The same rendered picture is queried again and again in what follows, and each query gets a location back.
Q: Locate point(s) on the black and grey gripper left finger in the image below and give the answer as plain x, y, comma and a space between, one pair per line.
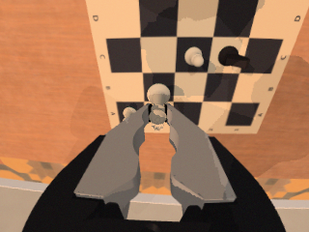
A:
107, 170

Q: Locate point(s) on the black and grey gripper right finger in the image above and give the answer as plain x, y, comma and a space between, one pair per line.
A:
204, 173

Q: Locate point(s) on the black and cream chessboard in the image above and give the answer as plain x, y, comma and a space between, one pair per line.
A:
139, 43

